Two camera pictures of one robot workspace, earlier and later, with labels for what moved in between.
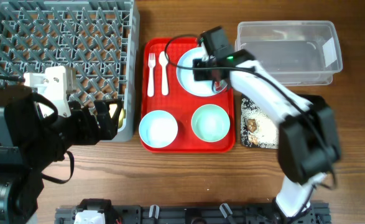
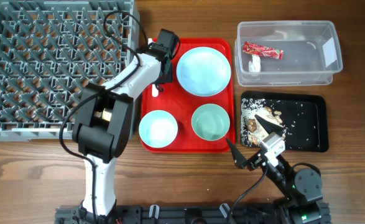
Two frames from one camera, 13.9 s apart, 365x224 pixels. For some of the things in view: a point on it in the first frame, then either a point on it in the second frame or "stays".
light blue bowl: [158, 129] stays
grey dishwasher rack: [101, 38] stays
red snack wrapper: [219, 86] -> [255, 49]
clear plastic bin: [297, 52] stays
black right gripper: [200, 73] -> [254, 162]
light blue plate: [203, 88] stays
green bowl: [210, 122] stays
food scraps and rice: [257, 129] stays
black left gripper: [106, 127] -> [169, 79]
